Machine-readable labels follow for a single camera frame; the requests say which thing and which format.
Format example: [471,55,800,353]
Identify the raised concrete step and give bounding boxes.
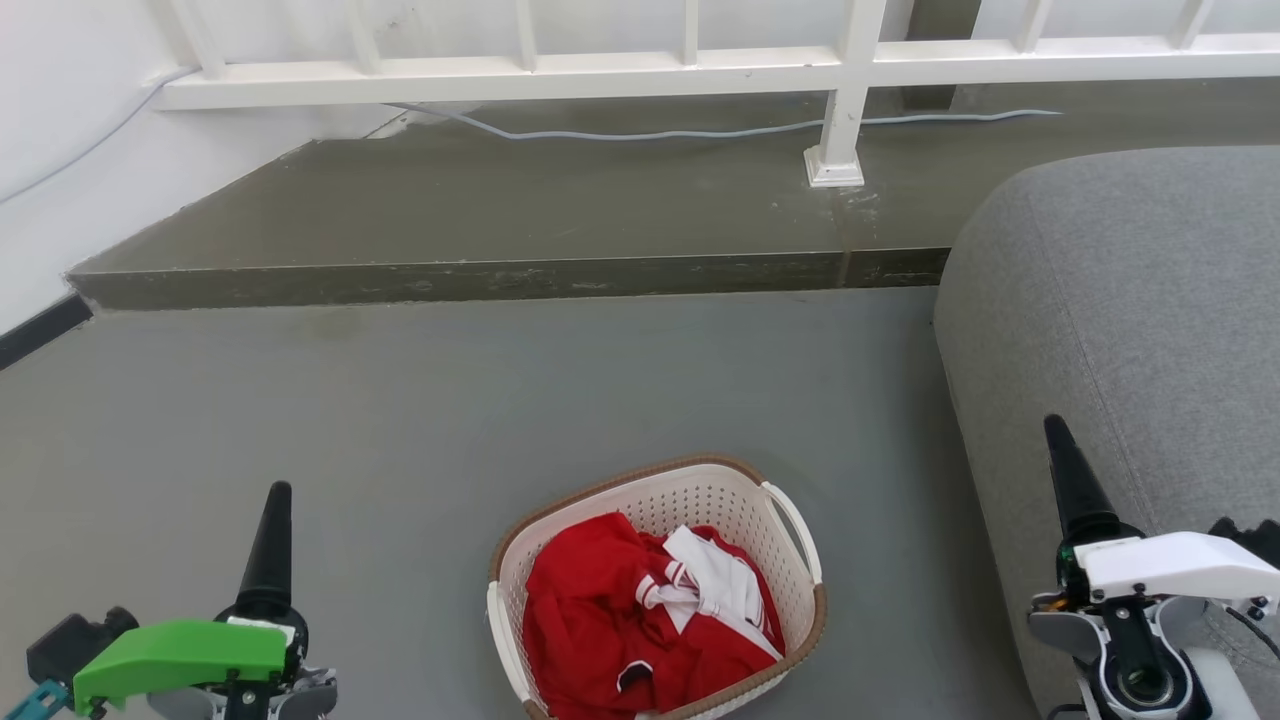
[66,78,1280,312]

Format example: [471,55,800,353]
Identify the thin white wall cable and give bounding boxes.
[0,67,197,207]

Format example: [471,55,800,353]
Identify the teal cable connector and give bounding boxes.
[0,680,71,720]

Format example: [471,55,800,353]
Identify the white plastic laundry basket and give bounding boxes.
[487,454,828,720]

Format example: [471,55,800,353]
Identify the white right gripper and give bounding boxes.
[1028,414,1280,720]

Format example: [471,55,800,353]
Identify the white garment with red stripes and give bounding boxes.
[636,524,785,662]

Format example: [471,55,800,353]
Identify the white railing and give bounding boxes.
[150,0,1280,189]

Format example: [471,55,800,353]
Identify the black baseboard strip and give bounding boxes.
[0,292,95,372]

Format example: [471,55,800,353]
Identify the grey fabric sofa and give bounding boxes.
[932,146,1280,720]

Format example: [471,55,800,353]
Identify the grey floor cable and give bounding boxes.
[385,102,1064,143]

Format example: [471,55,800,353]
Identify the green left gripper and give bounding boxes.
[73,481,338,720]

